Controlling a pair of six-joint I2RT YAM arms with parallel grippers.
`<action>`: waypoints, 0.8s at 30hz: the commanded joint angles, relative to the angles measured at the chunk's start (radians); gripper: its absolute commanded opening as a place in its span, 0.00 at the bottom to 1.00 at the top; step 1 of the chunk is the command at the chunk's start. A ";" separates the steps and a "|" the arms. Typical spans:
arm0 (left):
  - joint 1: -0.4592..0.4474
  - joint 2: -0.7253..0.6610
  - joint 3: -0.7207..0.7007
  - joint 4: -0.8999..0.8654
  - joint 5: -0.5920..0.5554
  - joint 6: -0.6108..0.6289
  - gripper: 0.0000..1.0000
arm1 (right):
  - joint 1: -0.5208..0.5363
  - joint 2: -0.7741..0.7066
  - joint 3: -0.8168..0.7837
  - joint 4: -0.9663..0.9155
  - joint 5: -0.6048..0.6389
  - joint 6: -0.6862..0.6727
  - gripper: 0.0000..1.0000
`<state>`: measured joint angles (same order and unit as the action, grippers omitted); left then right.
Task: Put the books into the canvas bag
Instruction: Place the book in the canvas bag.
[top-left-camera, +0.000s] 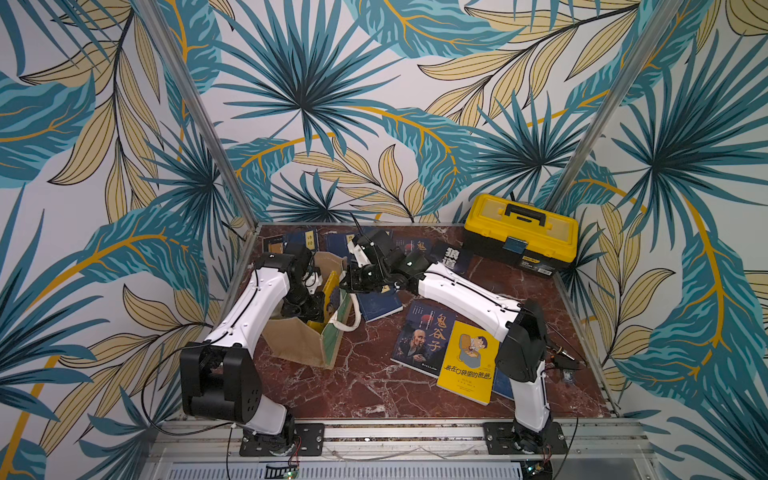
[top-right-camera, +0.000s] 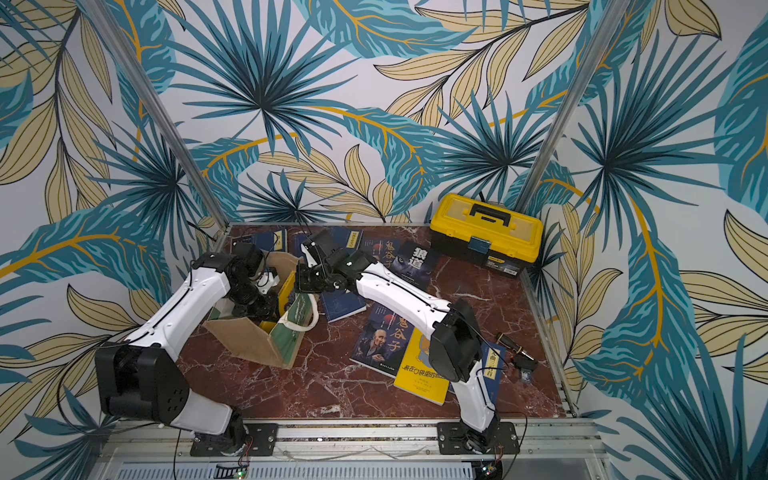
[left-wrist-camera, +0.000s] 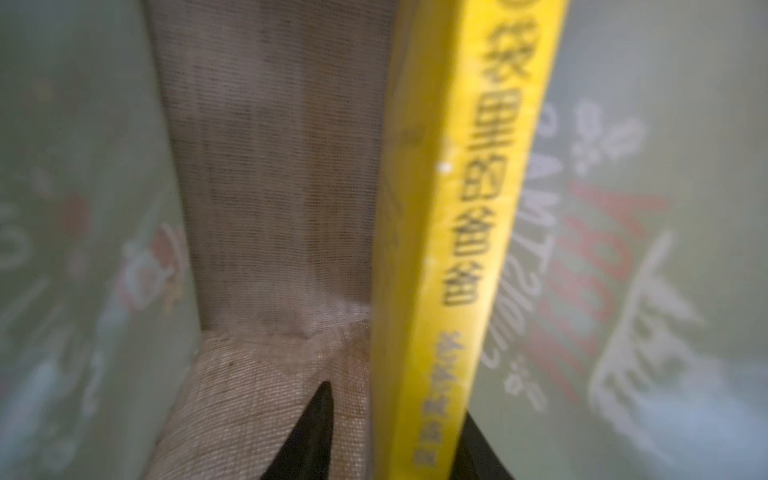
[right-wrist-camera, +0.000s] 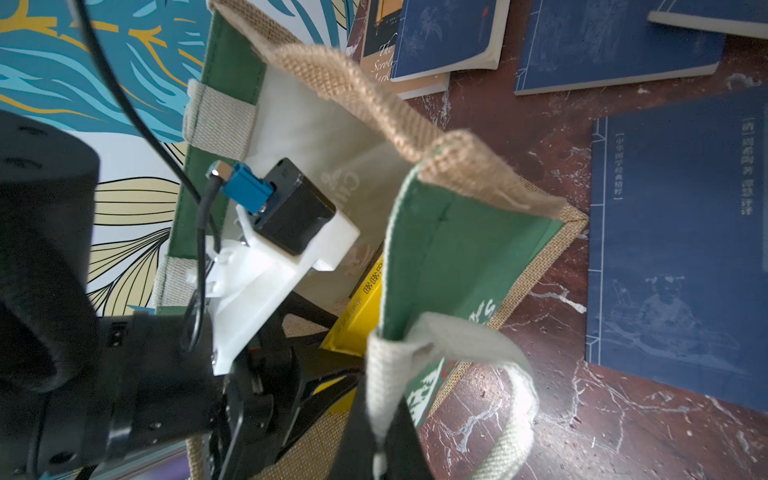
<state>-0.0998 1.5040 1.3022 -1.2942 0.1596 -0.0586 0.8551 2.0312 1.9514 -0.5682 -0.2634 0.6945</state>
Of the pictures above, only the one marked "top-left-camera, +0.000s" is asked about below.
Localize yellow book purple hedgehog cover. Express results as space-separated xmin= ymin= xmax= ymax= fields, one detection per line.
xmin=323 ymin=271 xmax=341 ymax=323

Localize green beige canvas bag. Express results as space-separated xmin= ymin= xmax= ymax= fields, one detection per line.
xmin=262 ymin=251 xmax=362 ymax=370

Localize dark book old man front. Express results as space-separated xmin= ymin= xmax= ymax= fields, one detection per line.
xmin=391 ymin=300 xmax=458 ymax=378

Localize dark book old man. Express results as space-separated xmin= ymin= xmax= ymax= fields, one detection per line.
xmin=391 ymin=300 xmax=458 ymax=378
xmin=394 ymin=236 xmax=432 ymax=258

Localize yellow book cartoon figure cover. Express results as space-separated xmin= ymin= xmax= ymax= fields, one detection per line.
xmin=437 ymin=321 xmax=500 ymax=406

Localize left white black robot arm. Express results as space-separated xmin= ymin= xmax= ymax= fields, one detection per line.
xmin=180 ymin=243 xmax=324 ymax=436

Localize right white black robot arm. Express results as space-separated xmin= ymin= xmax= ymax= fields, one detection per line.
xmin=345 ymin=230 xmax=552 ymax=435

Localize dark book old man back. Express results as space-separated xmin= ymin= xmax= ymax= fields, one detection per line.
xmin=394 ymin=236 xmax=432 ymax=258

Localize blue book centre table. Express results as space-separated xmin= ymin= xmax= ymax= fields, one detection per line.
xmin=357 ymin=289 xmax=403 ymax=322

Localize brown cover book back left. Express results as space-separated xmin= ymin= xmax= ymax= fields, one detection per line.
xmin=262 ymin=235 xmax=284 ymax=254

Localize blue book back middle left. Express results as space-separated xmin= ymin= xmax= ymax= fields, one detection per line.
xmin=325 ymin=233 xmax=356 ymax=264

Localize blue book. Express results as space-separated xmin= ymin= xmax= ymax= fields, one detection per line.
xmin=282 ymin=229 xmax=319 ymax=251
xmin=325 ymin=233 xmax=356 ymax=264
xmin=492 ymin=369 xmax=514 ymax=400

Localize black wolf cover book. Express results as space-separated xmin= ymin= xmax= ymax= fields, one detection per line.
xmin=430 ymin=241 xmax=474 ymax=276

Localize yellow black toolbox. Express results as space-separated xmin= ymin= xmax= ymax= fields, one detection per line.
xmin=463 ymin=194 xmax=579 ymax=277

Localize blue book front right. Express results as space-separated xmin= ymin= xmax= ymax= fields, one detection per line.
xmin=492 ymin=369 xmax=514 ymax=400

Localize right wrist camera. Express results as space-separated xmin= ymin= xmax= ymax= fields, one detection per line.
xmin=347 ymin=240 xmax=372 ymax=268

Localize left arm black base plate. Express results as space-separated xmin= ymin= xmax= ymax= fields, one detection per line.
xmin=239 ymin=423 xmax=325 ymax=457

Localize front aluminium rail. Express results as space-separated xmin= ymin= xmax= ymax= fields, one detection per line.
xmin=139 ymin=418 xmax=663 ymax=479

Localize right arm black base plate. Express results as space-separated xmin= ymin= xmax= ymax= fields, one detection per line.
xmin=482 ymin=421 xmax=568 ymax=455

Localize right metal frame post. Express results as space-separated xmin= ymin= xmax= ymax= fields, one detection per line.
xmin=545 ymin=0 xmax=683 ymax=211

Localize metal frame post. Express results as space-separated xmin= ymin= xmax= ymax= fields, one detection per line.
xmin=135 ymin=0 xmax=258 ymax=236
xmin=545 ymin=0 xmax=683 ymax=211

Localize left metal frame post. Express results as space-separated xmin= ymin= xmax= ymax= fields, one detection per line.
xmin=135 ymin=0 xmax=258 ymax=236

